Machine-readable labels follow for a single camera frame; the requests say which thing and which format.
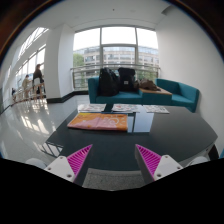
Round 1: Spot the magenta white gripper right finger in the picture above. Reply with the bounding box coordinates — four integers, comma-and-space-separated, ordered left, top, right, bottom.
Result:
135, 144, 182, 184

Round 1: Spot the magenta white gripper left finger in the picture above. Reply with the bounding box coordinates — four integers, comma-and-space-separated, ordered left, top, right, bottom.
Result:
45, 145, 92, 183

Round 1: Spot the orange pink folded towel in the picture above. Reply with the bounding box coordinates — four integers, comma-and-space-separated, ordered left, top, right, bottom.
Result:
68, 113, 128, 131

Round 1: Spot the right white magazine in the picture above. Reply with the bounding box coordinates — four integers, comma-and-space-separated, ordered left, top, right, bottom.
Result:
143, 105, 169, 114

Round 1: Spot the white magazine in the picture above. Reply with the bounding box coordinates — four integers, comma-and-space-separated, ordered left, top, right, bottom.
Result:
112, 104, 139, 113
143, 105, 169, 114
78, 104, 106, 112

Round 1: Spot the left white magazine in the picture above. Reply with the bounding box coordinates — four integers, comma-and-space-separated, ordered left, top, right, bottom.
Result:
78, 104, 106, 112

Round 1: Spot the middle white magazine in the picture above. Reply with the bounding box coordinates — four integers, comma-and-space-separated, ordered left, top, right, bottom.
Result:
112, 104, 139, 113

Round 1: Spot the teal sofa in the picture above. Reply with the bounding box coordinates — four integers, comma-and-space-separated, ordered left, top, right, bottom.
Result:
88, 77, 199, 112

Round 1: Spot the wooden sofa side table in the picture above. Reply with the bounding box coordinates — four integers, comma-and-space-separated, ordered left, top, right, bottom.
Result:
139, 88, 172, 96

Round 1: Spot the brown bag on sofa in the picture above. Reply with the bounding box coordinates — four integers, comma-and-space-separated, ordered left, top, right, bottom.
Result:
139, 79, 159, 91

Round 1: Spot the left black backpack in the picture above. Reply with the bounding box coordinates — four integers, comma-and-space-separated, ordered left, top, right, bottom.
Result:
99, 67, 119, 96

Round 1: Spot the black backpack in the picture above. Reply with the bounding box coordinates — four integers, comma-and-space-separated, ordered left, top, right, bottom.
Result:
118, 67, 135, 91
99, 67, 119, 96

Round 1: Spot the person in light clothes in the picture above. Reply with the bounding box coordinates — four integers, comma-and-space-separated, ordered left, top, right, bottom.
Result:
22, 74, 31, 98

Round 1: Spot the right black backpack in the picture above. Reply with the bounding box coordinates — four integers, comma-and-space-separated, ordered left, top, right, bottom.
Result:
118, 67, 135, 91

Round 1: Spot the person in dark clothes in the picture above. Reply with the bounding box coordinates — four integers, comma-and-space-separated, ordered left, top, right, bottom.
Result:
33, 64, 45, 94

